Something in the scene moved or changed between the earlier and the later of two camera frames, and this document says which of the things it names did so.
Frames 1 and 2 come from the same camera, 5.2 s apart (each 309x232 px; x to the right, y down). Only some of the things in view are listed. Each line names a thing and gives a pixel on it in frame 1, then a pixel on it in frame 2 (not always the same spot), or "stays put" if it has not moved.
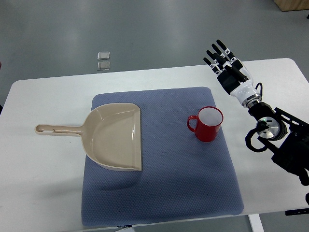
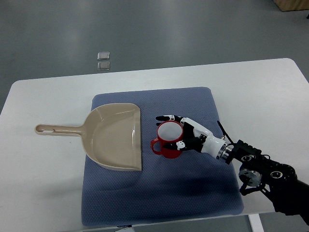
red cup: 208,121 → 168,132
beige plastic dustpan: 111,134 stays put
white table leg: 256,223 stays put
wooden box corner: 288,5 stays put
